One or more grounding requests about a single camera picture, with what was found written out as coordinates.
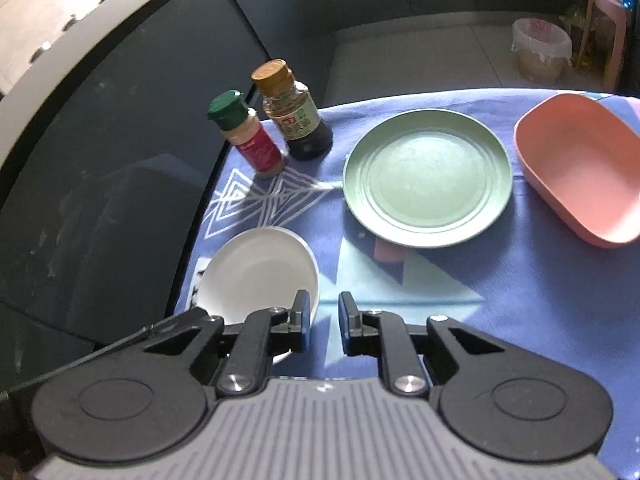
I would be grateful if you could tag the blue printed tablecloth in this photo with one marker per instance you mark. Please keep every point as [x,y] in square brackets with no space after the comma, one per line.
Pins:
[500,300]

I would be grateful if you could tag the green-capped spice bottle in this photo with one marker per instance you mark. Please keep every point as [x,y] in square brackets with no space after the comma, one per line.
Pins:
[257,147]

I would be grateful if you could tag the green plate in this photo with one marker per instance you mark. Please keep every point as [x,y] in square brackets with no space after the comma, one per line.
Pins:
[425,175]

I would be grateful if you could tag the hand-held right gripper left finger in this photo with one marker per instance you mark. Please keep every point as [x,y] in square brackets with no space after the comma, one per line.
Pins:
[302,321]

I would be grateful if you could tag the white bowl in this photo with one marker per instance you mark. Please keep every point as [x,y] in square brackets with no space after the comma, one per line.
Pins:
[250,275]

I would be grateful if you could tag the gold-capped soy sauce bottle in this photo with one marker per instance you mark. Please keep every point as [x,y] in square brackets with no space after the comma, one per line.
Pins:
[300,120]

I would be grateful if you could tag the trash bin with white bag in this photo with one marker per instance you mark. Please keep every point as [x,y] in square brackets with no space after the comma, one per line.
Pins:
[540,55]

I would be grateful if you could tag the terracotta square plate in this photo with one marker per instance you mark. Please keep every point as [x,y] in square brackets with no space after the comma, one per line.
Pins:
[580,170]

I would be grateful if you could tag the pink plastic stool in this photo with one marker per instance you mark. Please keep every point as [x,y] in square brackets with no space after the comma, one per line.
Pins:
[615,35]

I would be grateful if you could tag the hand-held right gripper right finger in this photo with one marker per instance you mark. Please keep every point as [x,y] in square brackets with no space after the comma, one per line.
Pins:
[345,321]

